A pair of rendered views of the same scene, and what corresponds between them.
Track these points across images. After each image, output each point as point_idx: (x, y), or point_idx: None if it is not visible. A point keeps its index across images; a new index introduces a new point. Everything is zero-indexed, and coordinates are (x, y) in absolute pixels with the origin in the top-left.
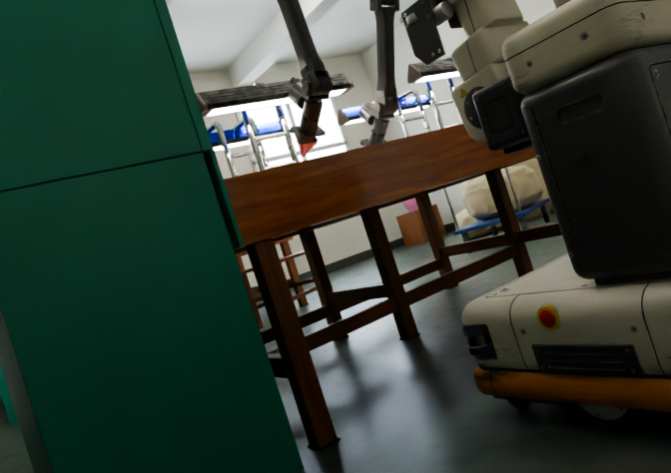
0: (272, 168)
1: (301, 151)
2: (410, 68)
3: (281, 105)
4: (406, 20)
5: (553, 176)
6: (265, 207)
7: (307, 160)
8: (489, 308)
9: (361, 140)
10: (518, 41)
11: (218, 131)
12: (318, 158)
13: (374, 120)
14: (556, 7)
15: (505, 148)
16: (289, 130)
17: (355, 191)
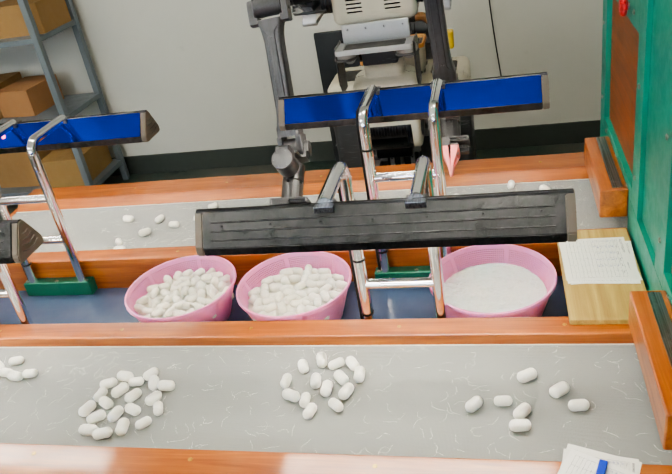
0: (538, 155)
1: (453, 168)
2: (149, 116)
3: (358, 131)
4: (416, 47)
5: (473, 143)
6: None
7: (495, 158)
8: None
9: (304, 196)
10: (468, 74)
11: (432, 174)
12: (481, 159)
13: (303, 165)
14: (422, 62)
15: (412, 151)
16: (365, 174)
17: None
